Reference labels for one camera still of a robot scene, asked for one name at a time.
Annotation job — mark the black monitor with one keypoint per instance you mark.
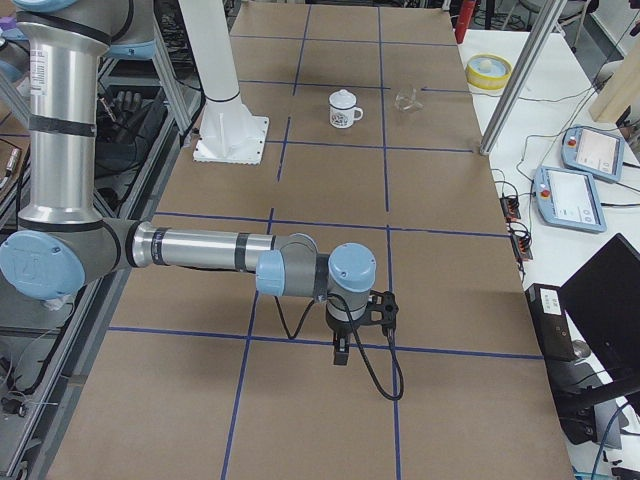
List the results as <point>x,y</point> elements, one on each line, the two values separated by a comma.
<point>602,300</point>

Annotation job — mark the white enamel mug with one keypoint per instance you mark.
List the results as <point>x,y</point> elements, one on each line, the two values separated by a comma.
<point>343,119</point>

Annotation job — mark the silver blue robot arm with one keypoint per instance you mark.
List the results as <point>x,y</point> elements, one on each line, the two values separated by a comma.
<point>63,243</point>

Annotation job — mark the white mug lid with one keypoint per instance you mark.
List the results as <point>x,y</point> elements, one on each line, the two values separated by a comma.
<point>342,99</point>

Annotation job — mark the clear glass funnel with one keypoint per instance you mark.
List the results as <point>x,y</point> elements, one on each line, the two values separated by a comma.
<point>406,101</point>

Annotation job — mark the yellow tape roll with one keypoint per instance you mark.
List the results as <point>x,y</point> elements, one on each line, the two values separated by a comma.
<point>488,71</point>

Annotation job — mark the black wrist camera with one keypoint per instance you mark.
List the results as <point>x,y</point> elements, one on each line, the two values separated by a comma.
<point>381,310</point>

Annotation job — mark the near teach pendant tablet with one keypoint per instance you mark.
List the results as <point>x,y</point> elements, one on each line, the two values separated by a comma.
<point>568,199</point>

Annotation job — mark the red cylinder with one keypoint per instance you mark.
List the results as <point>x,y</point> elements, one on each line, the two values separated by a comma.
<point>465,15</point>

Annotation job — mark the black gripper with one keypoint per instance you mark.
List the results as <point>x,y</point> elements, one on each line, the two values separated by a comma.
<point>341,330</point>

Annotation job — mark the orange connector block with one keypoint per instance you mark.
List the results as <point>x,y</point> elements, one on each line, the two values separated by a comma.
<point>521,244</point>
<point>510,207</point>

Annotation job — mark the teach pendant tablet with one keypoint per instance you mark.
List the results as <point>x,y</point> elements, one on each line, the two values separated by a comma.
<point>568,199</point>
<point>593,151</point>

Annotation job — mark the near orange connector block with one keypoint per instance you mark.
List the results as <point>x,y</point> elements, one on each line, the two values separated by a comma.
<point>521,244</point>

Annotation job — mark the aluminium side rail frame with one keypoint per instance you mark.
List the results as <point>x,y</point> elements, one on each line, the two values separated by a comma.
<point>44,343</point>

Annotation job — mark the aluminium frame post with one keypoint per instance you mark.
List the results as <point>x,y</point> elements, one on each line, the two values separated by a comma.
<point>536,40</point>

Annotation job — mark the white camera pedestal column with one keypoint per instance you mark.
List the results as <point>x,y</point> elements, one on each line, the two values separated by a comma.
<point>229,132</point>

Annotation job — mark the black computer box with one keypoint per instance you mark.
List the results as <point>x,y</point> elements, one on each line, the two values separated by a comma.
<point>550,322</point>

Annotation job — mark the far orange connector block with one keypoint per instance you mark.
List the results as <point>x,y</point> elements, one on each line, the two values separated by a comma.
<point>510,207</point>

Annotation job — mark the wooden post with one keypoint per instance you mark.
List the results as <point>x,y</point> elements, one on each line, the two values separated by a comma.
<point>620,91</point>

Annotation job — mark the far teach pendant tablet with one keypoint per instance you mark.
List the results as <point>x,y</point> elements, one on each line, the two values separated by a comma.
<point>593,151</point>

